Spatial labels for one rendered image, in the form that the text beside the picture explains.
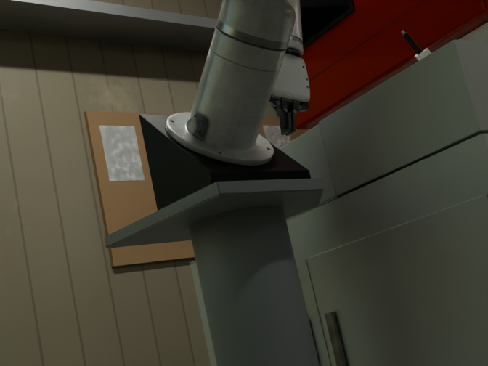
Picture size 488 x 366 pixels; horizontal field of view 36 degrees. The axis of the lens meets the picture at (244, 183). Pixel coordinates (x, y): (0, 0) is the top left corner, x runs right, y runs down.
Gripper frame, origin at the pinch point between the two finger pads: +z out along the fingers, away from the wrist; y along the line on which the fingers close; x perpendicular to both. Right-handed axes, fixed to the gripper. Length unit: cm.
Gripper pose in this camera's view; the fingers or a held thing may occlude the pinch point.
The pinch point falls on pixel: (287, 124)
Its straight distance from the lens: 158.2
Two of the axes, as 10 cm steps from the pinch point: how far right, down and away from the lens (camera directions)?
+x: 5.0, -2.9, -8.2
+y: -8.7, -1.2, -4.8
